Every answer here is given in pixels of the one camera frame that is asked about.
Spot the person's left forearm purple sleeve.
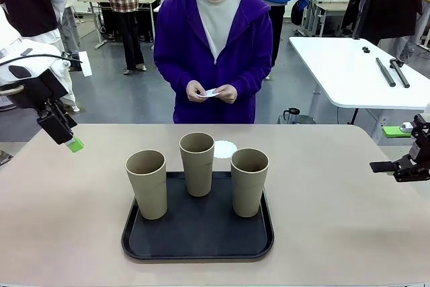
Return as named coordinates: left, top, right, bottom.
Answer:
left=231, top=65, right=273, bottom=99

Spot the grey container with black handle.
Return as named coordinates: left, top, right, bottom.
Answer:
left=277, top=108, right=316, bottom=125

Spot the person's left hand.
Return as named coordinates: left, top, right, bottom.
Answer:
left=216, top=85, right=239, bottom=104

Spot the grey background desk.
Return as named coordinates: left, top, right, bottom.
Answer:
left=302, top=0, right=350, bottom=38

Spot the tall beige cup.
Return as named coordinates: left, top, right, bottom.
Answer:
left=179, top=132, right=216, bottom=198
left=230, top=148, right=270, bottom=218
left=125, top=149, right=168, bottom=220

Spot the black metal rod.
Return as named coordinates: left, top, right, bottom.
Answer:
left=389, top=59, right=411, bottom=89
left=375, top=57, right=396, bottom=87

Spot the person in grey trousers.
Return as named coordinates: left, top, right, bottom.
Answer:
left=60, top=0, right=83, bottom=54

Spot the large white table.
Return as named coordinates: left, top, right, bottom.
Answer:
left=288, top=36, right=430, bottom=126

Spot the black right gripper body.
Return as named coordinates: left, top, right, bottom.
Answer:
left=392, top=114, right=430, bottom=183

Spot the black backpack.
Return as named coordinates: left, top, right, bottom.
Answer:
left=290, top=0, right=305, bottom=26

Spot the black plastic serving tray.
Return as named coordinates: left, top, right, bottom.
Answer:
left=121, top=171, right=275, bottom=261

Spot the person in purple hoodie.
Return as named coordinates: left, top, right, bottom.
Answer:
left=153, top=0, right=273, bottom=125

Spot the person's right hand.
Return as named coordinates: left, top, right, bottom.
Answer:
left=186, top=80, right=206, bottom=103

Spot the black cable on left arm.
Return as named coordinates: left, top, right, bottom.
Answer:
left=0, top=52, right=83, bottom=66

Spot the white scalloped paper coaster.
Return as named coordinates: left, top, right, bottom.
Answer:
left=196, top=88, right=222, bottom=99
left=213, top=140, right=238, bottom=160

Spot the person's right forearm purple sleeve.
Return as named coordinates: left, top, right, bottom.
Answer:
left=154, top=58, right=194, bottom=95

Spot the black coat on rack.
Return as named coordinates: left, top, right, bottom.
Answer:
left=341, top=0, right=423, bottom=46

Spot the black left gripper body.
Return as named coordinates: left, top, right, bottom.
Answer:
left=8, top=70, right=68, bottom=117

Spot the left wrist camera white plate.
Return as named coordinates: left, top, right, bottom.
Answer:
left=62, top=50, right=92, bottom=78

